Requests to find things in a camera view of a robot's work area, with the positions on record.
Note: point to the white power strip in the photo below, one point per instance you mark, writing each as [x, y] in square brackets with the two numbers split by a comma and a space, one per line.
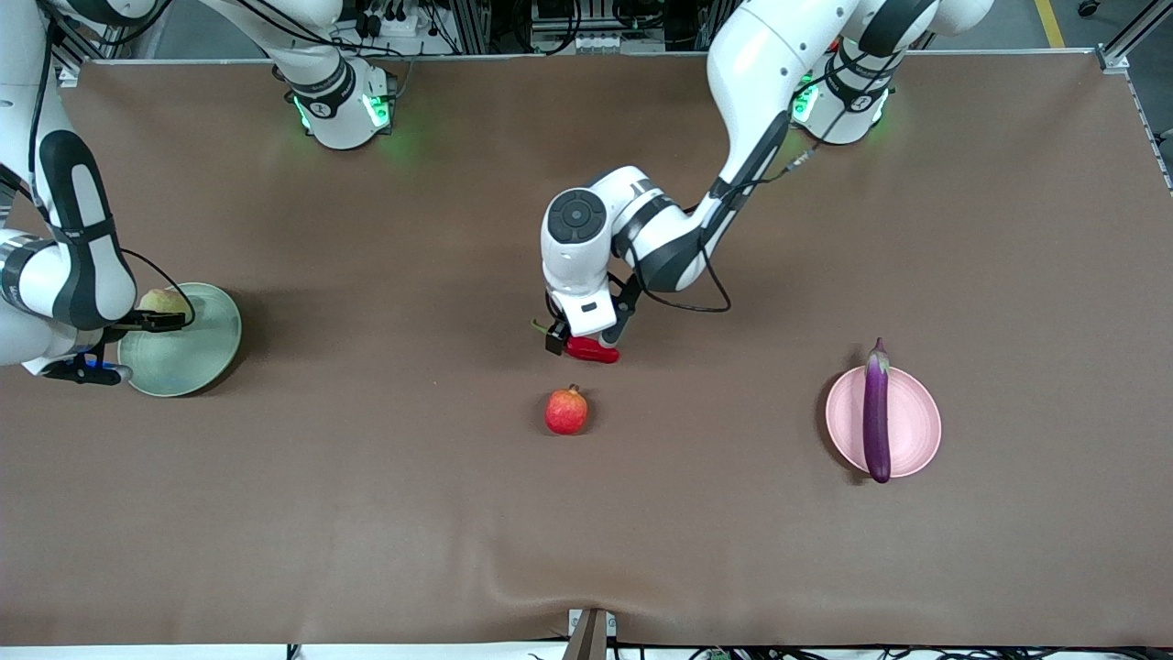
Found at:
[394, 20]

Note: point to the green pink apple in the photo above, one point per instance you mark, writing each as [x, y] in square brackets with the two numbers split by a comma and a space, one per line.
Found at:
[163, 301]

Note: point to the aluminium frame post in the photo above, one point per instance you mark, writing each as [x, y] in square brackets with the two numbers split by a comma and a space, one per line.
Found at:
[469, 23]

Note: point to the purple eggplant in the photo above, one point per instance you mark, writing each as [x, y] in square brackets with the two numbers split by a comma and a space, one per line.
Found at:
[877, 422]

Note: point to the red pomegranate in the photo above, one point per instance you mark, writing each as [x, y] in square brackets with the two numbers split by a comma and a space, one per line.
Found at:
[566, 412]

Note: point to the metal table edge bracket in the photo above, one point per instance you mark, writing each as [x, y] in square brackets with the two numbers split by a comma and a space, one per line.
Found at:
[591, 634]

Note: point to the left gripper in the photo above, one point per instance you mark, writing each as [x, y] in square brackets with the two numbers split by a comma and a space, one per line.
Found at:
[556, 344]

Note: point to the light green plate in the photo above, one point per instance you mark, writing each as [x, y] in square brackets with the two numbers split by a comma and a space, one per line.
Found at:
[197, 357]

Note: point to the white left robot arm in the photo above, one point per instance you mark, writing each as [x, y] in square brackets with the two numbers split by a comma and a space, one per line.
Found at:
[641, 238]

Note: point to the red chili pepper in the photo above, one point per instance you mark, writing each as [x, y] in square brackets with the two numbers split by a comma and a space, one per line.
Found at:
[591, 350]

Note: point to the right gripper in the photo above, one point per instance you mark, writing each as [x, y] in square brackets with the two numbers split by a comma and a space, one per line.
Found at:
[134, 321]

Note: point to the pink plate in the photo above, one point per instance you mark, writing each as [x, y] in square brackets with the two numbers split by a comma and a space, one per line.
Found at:
[916, 422]

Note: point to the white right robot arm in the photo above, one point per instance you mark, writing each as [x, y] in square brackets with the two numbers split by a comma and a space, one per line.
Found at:
[78, 257]

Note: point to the brown table mat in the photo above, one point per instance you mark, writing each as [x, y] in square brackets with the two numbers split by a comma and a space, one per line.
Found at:
[367, 513]

